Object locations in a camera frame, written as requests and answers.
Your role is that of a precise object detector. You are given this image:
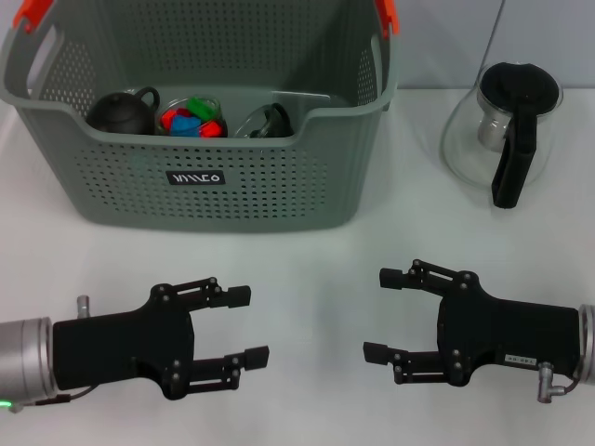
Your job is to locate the blue square toy brick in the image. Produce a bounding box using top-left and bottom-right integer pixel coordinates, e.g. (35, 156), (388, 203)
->
(170, 114), (204, 138)

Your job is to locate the glass teapot black handle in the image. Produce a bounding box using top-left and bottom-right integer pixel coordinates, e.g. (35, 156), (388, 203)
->
(440, 60), (564, 209)

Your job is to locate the grey perforated storage basket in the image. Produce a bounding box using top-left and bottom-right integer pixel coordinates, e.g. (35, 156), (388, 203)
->
(0, 0), (402, 233)

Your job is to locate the thin dark wall cable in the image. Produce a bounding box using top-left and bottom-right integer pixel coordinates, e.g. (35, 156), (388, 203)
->
(481, 0), (509, 71)

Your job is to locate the left wrist connector cable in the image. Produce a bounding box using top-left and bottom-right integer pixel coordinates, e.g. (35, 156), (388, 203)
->
(8, 294), (97, 413)

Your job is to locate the dark clay teapot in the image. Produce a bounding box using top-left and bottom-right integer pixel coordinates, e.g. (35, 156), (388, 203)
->
(86, 85), (162, 136)

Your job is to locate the wrist connector cable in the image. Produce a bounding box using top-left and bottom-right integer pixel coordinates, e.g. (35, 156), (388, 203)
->
(535, 361), (582, 405)
(8, 294), (97, 413)

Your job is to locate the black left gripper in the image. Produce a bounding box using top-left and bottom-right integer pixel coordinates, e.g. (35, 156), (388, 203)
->
(51, 277), (271, 401)

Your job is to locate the orange basket handle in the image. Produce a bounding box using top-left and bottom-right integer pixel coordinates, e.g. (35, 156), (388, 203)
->
(12, 0), (401, 39)

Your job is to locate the green toy brick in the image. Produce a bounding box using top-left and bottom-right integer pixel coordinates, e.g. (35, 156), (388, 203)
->
(189, 96), (216, 120)

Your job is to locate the right wrist connector cable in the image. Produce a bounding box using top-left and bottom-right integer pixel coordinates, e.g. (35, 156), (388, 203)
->
(535, 361), (582, 405)

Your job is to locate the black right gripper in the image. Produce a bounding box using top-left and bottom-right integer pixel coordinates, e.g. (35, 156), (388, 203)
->
(363, 259), (586, 387)

